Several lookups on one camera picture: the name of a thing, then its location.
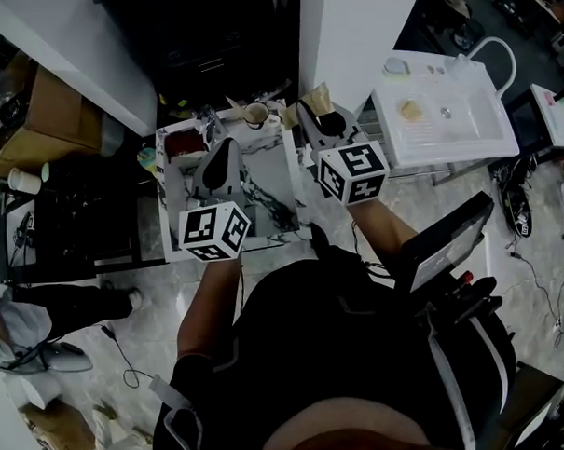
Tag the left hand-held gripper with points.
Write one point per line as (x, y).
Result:
(212, 229)

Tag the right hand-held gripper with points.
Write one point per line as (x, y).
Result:
(359, 169)

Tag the person's right forearm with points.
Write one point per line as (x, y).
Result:
(385, 229)

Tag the person's left forearm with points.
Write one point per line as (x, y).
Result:
(206, 311)

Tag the white paper cup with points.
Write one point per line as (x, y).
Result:
(24, 180)

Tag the marble pattern sink stand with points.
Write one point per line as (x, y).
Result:
(271, 192)

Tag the dark red cloth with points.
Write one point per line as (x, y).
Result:
(185, 143)

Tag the chrome faucet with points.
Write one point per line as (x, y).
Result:
(213, 126)

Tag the yellow green bottle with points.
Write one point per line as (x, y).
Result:
(147, 160)

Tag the yellow sponge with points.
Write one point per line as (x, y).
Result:
(410, 110)

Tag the pale soap dish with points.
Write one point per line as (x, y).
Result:
(395, 67)

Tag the person's black shoe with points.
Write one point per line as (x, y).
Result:
(321, 238)

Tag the white sink table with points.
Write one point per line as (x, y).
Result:
(450, 128)

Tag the black cabinet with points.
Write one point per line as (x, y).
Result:
(194, 41)

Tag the black desk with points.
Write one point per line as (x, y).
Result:
(76, 219)

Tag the black monitor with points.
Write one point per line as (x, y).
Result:
(446, 249)

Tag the large open cardboard box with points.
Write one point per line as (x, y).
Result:
(49, 122)

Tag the white curved faucet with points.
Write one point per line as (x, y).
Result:
(508, 55)

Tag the person's black clothing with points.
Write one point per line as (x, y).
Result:
(334, 347)

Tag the black backpack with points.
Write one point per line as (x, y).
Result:
(519, 200)

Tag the white table with black legs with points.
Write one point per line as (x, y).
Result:
(554, 114)

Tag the small cardboard box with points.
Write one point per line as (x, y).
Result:
(58, 434)

